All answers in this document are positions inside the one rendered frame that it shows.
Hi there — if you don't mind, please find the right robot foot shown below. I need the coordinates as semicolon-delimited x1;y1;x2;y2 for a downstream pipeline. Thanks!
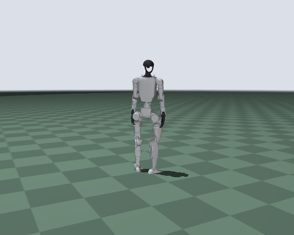
148;169;163;174

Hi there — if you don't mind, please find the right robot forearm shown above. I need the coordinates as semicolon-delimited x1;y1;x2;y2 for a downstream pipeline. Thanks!
159;95;166;115

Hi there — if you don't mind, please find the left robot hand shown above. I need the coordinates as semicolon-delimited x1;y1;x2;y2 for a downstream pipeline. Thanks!
131;109;135;125

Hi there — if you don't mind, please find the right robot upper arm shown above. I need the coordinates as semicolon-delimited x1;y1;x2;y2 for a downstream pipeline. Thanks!
155;78;164;100

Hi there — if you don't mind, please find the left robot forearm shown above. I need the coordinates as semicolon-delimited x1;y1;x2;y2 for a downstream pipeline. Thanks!
132;96;138;113

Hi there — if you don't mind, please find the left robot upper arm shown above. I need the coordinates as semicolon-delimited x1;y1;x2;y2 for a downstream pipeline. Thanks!
132;77;139;98

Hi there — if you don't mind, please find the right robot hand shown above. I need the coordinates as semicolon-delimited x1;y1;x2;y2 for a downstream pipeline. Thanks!
160;112;165;128

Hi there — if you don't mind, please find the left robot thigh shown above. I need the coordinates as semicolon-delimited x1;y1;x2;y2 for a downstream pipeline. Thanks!
133;111;142;146

